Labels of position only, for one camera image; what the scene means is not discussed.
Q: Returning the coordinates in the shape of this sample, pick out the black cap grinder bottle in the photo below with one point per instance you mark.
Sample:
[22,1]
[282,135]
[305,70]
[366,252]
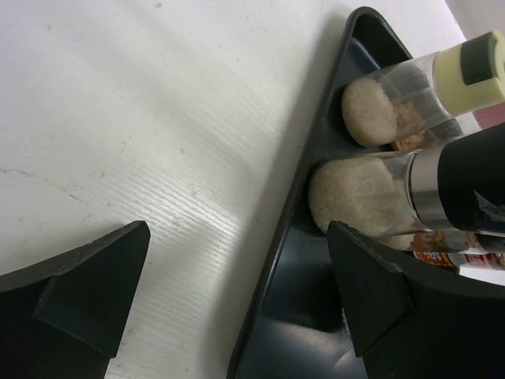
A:
[447,242]

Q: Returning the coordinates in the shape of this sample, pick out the yellow cap spice bottle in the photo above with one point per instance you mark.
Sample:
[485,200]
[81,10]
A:
[438,86]

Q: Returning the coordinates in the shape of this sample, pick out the grey cap pepper grinder bottle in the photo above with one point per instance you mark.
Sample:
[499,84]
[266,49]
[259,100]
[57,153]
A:
[456,186]

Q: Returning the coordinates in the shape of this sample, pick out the black rectangular plastic tray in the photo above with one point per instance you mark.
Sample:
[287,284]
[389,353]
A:
[295,326]

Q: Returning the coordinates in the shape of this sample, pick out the red label spice jar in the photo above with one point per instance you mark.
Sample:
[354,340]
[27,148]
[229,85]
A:
[484,267]

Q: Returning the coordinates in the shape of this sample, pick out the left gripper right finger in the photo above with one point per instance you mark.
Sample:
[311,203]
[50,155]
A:
[408,319]

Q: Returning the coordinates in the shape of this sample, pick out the pink cap spice bottle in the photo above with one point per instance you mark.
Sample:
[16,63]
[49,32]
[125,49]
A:
[416,135]

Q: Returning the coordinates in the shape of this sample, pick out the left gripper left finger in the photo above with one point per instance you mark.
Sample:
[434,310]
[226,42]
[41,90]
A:
[65,317]

